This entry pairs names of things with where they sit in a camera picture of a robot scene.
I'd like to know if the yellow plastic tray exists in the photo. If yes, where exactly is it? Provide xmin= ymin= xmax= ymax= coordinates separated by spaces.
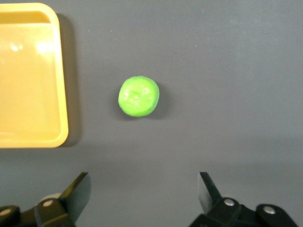
xmin=0 ymin=2 xmax=69 ymax=148

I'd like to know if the green apple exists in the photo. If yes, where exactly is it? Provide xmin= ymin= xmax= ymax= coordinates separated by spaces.
xmin=117 ymin=76 xmax=160 ymax=117

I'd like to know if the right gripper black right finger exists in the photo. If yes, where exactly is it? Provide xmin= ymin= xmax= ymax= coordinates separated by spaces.
xmin=189 ymin=172 xmax=242 ymax=227

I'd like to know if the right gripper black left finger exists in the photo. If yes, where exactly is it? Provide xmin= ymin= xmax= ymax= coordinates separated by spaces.
xmin=34 ymin=172 xmax=92 ymax=227

